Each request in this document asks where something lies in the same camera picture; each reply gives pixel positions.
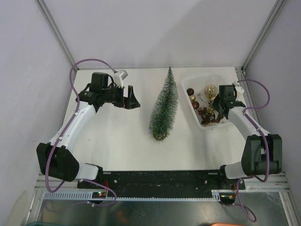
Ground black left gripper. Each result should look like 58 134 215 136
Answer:
102 83 140 110

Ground white perforated plastic basket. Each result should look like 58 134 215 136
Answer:
181 73 235 130

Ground small green bottlebrush christmas tree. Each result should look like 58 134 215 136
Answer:
149 67 179 142

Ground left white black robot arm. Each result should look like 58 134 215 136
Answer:
36 70 141 188

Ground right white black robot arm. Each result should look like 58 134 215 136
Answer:
213 85 282 189

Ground large gold striped bauble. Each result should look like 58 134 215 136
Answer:
204 85 218 100

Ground brown ribbon bow ornaments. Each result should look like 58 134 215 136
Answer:
198 107 223 126

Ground dark brown bauble lower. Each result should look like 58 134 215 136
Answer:
191 101 199 110

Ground dark brown bauble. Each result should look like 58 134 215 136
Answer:
186 88 194 96
191 101 199 110

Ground small gold glitter bauble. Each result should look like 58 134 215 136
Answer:
189 95 196 102

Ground dark brown bauble top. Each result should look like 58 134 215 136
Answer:
186 88 194 96

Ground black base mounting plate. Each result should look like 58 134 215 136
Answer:
77 169 246 198

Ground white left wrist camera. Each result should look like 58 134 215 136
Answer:
112 70 128 88

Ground white slotted cable duct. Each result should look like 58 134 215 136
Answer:
43 190 235 202

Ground right aluminium frame post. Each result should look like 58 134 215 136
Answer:
241 0 287 72

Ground aluminium frame post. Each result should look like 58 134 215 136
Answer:
241 0 287 72
35 0 75 66

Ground left aluminium frame post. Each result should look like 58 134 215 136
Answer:
35 0 75 66

